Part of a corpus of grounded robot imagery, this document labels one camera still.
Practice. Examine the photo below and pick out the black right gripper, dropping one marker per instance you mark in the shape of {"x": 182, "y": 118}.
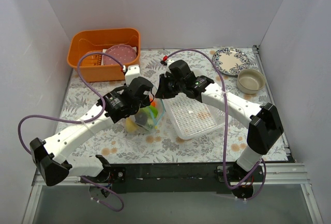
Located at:
{"x": 163, "y": 89}

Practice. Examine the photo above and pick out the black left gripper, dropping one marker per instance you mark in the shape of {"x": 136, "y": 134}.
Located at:
{"x": 144, "y": 97}

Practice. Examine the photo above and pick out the green avocado half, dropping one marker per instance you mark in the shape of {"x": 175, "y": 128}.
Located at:
{"x": 152, "y": 111}

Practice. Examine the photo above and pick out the clear zip top bag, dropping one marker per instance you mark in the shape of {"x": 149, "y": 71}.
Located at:
{"x": 152, "y": 123}

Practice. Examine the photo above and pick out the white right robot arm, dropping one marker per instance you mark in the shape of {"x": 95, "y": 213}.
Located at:
{"x": 263, "y": 122}

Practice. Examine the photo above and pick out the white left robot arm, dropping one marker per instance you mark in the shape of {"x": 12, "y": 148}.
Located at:
{"x": 53, "y": 155}

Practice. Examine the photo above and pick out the white perforated plastic basket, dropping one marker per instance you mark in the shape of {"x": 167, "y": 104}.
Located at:
{"x": 192, "y": 119}

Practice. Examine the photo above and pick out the orange dish rack insert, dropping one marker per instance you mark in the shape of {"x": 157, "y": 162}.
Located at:
{"x": 92, "y": 60}

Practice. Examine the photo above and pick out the pink polka dot plate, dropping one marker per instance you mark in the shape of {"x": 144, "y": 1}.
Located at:
{"x": 122, "y": 52}

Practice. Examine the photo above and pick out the orange plastic tub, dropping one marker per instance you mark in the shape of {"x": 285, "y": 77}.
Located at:
{"x": 98, "y": 40}

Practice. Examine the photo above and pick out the blue floral ceramic plate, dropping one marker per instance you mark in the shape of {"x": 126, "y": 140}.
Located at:
{"x": 231, "y": 61}

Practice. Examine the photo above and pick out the beige ceramic bowl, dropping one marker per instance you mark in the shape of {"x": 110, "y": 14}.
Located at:
{"x": 250, "y": 81}

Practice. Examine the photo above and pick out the floral table mat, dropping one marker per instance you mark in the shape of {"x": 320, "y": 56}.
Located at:
{"x": 163, "y": 144}

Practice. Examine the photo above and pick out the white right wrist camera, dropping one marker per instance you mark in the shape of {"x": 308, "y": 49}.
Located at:
{"x": 165, "y": 61}

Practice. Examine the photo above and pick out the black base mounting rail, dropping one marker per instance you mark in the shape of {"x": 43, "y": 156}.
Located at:
{"x": 170, "y": 177}

